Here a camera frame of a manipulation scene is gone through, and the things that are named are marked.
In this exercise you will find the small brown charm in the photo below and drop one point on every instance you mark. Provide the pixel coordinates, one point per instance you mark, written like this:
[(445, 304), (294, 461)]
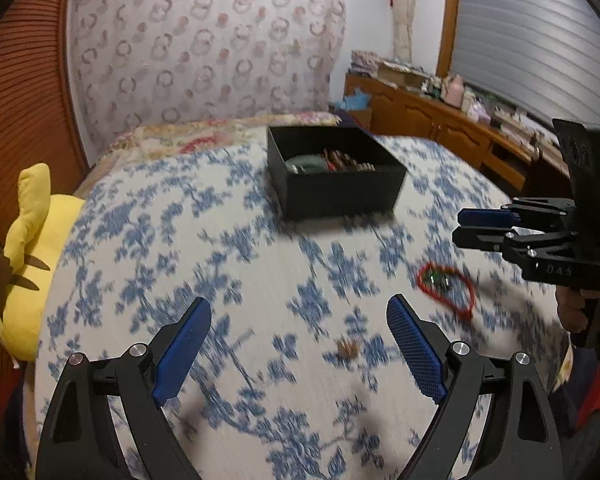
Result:
[(347, 348)]

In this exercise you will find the cream tied curtain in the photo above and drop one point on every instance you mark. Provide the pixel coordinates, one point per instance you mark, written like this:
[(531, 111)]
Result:
[(401, 10)]

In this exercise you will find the person's right hand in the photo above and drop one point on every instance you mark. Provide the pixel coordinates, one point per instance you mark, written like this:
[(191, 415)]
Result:
[(570, 310)]

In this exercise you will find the blue plastic bag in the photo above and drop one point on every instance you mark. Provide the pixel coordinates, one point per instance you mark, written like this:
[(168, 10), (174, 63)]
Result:
[(352, 101)]

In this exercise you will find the long wooden cabinet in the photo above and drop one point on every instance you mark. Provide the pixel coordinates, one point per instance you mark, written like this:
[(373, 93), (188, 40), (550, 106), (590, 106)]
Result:
[(430, 120)]

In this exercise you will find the blue floral tablecloth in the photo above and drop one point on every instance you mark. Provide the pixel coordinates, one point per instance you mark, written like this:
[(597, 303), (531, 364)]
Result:
[(230, 210)]

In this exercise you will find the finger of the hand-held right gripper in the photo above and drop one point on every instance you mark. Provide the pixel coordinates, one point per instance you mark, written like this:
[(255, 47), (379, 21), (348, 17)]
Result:
[(485, 217), (480, 239)]

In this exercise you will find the grey window blind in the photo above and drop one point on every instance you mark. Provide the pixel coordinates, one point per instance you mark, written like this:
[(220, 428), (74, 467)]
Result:
[(530, 35)]

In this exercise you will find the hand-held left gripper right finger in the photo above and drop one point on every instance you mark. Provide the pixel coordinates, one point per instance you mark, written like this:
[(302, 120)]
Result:
[(417, 350)]

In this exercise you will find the yellow plush toy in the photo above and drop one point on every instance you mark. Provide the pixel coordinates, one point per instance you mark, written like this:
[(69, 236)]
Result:
[(35, 240)]

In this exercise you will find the pale green jade bangle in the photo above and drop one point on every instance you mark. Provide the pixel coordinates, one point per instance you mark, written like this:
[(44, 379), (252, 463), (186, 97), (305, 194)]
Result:
[(305, 165)]

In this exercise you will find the stack of folded cloths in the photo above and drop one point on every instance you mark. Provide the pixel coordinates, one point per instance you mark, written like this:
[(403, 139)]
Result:
[(365, 62)]

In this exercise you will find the circle patterned curtain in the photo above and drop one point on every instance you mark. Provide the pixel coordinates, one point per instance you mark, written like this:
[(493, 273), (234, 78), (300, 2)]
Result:
[(205, 50)]

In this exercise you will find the brown slatted wooden wardrobe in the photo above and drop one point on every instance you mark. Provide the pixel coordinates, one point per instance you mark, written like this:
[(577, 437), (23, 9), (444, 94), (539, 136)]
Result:
[(25, 85)]

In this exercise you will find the dark blue blanket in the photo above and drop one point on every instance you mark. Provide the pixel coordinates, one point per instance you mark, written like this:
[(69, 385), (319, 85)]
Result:
[(587, 390)]

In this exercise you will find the cardboard box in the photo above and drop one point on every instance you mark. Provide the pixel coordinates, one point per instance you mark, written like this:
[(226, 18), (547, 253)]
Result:
[(402, 77)]

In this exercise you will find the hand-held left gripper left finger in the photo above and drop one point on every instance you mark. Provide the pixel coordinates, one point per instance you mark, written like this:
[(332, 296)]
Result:
[(180, 355)]

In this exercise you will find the black storage box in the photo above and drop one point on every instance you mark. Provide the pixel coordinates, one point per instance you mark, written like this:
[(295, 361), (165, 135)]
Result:
[(340, 192)]

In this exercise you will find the floral bed sheet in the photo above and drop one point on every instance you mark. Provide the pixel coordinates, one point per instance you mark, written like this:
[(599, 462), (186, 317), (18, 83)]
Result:
[(190, 140)]

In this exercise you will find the pink thermos jug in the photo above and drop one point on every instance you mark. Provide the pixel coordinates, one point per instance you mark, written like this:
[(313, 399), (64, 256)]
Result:
[(454, 91)]

